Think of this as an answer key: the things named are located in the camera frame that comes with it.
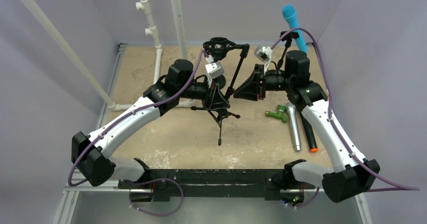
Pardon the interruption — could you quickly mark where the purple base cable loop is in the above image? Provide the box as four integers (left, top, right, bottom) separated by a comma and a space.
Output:
129, 177, 184, 217

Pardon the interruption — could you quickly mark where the black clip round-base stand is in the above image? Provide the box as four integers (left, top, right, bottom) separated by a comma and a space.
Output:
275, 32, 299, 72

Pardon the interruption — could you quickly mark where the white PVC pipe frame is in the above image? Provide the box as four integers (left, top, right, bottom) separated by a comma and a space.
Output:
20, 0, 188, 111

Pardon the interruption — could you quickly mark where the green tap faucet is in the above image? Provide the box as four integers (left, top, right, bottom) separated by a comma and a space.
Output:
264, 104, 288, 123

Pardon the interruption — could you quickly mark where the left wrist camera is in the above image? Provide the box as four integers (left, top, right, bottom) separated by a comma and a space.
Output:
205, 55, 225, 80

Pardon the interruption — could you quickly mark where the black shock-mount round-base stand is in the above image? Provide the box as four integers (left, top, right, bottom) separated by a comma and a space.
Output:
214, 75, 227, 90

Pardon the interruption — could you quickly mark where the aluminium rail frame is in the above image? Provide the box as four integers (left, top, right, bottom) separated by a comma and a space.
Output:
52, 42, 373, 224

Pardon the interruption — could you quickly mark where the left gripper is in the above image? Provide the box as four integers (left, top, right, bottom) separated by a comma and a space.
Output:
178, 74, 230, 111

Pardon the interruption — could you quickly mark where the silver grey microphone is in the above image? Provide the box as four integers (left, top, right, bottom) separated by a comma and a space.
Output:
286, 102, 302, 152

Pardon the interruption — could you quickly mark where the black microphone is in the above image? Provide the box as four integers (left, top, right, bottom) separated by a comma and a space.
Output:
299, 113, 318, 153

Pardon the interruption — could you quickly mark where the black tripod mic stand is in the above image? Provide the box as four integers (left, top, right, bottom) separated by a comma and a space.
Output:
190, 37, 251, 146

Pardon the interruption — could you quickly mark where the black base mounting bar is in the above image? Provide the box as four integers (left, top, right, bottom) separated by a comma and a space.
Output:
118, 169, 315, 201

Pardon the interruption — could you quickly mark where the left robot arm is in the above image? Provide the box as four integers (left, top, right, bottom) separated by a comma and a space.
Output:
68, 55, 230, 188

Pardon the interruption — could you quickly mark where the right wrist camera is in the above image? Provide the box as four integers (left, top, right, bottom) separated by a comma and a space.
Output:
254, 46, 273, 74

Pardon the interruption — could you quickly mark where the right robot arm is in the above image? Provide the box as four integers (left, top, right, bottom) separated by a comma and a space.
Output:
233, 47, 380, 203

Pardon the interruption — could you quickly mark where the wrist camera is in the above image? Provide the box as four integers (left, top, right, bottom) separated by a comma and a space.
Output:
254, 46, 273, 74
205, 55, 225, 80

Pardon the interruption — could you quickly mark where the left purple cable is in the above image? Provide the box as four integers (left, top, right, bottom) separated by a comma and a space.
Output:
67, 49, 211, 187

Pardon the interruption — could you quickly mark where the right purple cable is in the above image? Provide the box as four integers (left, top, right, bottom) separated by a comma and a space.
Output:
270, 27, 420, 192

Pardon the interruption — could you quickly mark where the blue microphone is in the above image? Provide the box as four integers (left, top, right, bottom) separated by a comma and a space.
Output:
281, 5, 307, 53

